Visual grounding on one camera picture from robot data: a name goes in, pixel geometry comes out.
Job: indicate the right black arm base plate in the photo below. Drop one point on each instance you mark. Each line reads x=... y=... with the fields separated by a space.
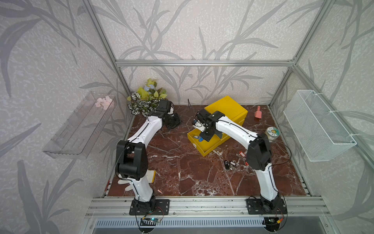
x=264 y=207

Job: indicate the yellow bottom drawer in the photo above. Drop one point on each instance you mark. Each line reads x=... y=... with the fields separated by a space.
x=205 y=147

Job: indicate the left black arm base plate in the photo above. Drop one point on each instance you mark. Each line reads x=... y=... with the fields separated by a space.
x=153 y=207

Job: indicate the clear acrylic wall shelf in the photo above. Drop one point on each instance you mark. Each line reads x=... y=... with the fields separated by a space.
x=78 y=135

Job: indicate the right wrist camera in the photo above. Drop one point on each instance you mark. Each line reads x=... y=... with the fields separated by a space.
x=198 y=125

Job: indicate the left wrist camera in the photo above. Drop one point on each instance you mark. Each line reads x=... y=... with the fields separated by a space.
x=165 y=106

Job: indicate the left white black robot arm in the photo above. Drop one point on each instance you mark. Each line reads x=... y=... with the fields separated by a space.
x=131 y=154

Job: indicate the white wire basket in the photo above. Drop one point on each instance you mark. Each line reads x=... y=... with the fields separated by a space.
x=321 y=134

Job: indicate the artificial potted plant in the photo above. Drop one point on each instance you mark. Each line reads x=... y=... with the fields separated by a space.
x=146 y=99

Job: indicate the white work glove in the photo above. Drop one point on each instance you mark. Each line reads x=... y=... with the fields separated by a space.
x=150 y=174

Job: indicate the aluminium frame crossbar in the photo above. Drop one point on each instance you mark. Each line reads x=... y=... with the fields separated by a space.
x=230 y=63

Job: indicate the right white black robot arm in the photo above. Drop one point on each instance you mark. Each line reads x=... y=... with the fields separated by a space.
x=258 y=147

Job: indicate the aluminium front rail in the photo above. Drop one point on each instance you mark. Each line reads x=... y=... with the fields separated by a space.
x=207 y=207

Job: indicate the pink artificial flower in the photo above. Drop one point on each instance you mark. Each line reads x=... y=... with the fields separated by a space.
x=105 y=103

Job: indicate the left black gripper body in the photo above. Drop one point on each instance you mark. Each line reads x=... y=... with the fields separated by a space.
x=173 y=121

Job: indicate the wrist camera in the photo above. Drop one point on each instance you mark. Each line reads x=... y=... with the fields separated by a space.
x=165 y=106
x=198 y=125

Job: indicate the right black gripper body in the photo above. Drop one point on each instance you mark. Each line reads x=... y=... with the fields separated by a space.
x=206 y=134

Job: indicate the yellow drawer cabinet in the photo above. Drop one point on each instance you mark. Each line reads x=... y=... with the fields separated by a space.
x=230 y=108

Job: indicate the pink plastic scoop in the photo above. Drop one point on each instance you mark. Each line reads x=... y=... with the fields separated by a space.
x=258 y=113

